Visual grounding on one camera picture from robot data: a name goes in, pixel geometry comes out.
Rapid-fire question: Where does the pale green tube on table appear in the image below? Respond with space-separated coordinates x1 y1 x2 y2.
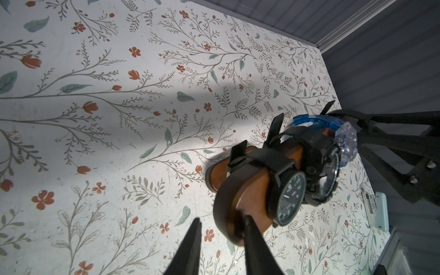
375 192 390 232

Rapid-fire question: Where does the black chunky wrist watch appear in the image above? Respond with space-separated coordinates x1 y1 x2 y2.
264 113 342 207

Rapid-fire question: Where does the wooden T-bar watch stand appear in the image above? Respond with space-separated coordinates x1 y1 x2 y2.
205 128 336 248

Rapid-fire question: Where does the blue white wrist watch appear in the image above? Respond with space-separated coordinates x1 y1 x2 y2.
290 115 358 168

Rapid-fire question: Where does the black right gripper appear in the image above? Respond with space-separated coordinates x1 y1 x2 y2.
320 100 440 206

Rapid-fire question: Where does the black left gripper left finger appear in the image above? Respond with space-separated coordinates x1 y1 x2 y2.
164 218 202 275

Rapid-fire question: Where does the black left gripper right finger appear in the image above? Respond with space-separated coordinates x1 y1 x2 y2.
244 215 283 275

